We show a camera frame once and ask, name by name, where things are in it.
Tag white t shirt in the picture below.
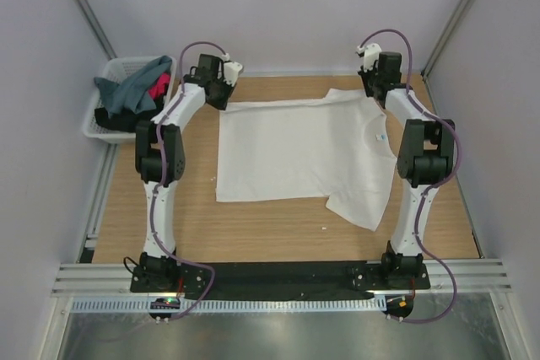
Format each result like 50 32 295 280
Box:
216 89 397 231

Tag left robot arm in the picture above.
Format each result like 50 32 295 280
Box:
130 54 244 293

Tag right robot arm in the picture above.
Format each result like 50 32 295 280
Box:
357 43 454 290

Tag pink t shirt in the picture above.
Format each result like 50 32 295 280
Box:
148 73 170 99

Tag grey-blue t shirt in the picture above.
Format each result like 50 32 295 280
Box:
94 56 176 117

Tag black t shirt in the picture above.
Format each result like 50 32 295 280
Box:
94 98 164 133

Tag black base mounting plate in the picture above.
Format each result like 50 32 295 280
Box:
130 259 431 302

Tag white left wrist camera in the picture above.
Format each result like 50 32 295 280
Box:
221 53 244 86

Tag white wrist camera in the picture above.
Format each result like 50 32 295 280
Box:
356 43 382 72
221 53 244 86

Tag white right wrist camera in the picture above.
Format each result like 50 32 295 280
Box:
356 43 382 72

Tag aluminium frame rail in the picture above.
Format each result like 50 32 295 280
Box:
76 144 119 264

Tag front aluminium frame rails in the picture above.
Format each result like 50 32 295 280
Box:
51 259 511 297

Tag white slotted cable duct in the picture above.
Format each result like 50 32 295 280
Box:
71 296 386 314

